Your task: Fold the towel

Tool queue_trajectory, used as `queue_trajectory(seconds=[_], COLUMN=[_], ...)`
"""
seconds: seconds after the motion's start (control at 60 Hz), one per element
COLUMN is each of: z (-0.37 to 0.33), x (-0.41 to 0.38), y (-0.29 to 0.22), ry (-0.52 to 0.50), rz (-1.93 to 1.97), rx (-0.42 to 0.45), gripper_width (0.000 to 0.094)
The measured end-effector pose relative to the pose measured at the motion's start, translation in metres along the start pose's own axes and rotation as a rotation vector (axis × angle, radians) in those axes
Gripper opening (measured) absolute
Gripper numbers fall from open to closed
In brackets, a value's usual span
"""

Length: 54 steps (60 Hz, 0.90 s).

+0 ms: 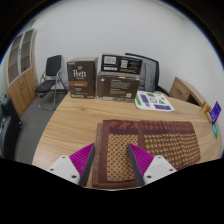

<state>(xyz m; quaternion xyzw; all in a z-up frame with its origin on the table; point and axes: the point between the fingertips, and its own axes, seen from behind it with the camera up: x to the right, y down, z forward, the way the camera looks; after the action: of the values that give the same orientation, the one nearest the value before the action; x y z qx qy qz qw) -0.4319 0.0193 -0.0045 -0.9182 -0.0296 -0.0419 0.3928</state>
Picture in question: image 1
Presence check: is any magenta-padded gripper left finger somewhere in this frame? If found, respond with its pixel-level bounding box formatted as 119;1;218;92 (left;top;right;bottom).
46;142;96;187

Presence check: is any orange small box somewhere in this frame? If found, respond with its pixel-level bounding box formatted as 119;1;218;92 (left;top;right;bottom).
200;102;214;123

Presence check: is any black mesh office chair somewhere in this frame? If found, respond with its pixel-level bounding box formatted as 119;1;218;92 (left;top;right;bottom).
124;52;172;98

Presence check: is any teal small box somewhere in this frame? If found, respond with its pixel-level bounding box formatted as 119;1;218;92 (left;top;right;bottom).
211;122;220;139

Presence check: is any black box with labels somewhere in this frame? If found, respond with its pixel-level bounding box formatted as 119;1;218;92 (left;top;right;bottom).
100;54;144;75

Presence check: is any black visitor chair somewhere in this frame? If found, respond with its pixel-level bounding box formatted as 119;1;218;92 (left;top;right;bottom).
34;54;68;112

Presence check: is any purple standing card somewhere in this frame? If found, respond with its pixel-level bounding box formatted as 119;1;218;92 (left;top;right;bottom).
209;101;222;126

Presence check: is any wooden cabinet shelf unit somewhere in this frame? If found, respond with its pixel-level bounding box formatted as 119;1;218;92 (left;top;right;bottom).
3;28;38;118

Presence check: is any large dark brown box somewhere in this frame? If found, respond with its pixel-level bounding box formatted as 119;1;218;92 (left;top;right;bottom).
96;70;141;102

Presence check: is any brown patterned towel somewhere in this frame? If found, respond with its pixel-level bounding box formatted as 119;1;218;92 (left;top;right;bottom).
92;119;202;189

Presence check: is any small brown cardboard box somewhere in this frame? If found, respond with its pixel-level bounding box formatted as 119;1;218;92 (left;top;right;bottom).
66;56;100;100

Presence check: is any white printed paper sheet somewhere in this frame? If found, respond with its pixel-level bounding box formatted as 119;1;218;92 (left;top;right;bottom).
134;90;175;113

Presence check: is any grey backpack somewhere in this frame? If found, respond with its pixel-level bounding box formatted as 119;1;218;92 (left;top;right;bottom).
138;61;157;93

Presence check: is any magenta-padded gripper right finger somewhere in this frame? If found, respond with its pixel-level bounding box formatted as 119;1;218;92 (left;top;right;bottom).
127;143;178;187

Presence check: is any wooden side desk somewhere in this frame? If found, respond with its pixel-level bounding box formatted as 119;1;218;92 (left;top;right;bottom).
169;76;208;108

